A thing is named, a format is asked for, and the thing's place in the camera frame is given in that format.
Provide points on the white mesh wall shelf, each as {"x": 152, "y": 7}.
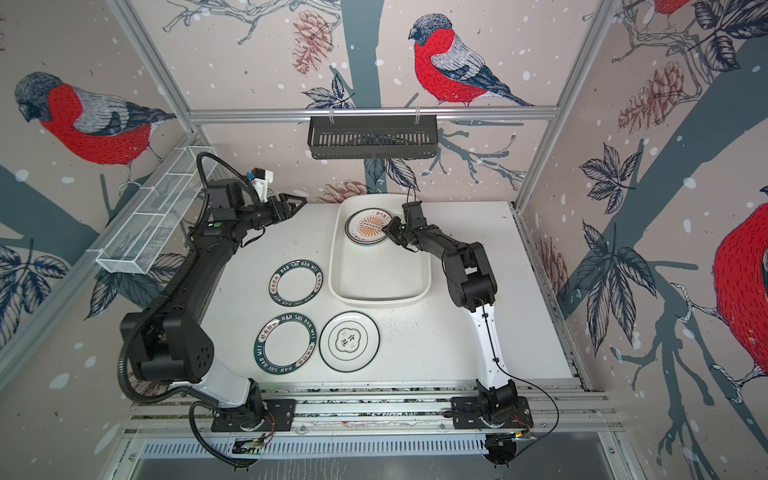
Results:
{"x": 143, "y": 236}

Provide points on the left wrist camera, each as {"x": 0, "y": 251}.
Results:
{"x": 261, "y": 180}

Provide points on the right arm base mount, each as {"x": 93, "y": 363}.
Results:
{"x": 466, "y": 413}

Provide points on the black hanging wire basket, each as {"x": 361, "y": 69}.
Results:
{"x": 373, "y": 137}

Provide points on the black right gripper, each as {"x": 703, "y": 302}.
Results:
{"x": 393, "y": 229}

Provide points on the horizontal aluminium frame bar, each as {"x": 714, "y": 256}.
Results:
{"x": 237, "y": 116}

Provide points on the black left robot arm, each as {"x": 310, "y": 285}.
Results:
{"x": 165, "y": 350}

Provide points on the green rim plate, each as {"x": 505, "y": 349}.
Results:
{"x": 295, "y": 283}
{"x": 285, "y": 343}

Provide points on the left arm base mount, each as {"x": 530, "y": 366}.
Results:
{"x": 265, "y": 416}

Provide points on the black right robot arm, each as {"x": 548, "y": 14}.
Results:
{"x": 472, "y": 286}

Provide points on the orange sunburst plate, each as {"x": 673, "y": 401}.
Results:
{"x": 366, "y": 227}

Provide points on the white flower plate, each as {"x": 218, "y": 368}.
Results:
{"x": 349, "y": 342}

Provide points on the white plastic bin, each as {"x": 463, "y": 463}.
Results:
{"x": 384, "y": 275}

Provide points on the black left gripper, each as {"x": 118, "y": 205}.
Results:
{"x": 283, "y": 205}

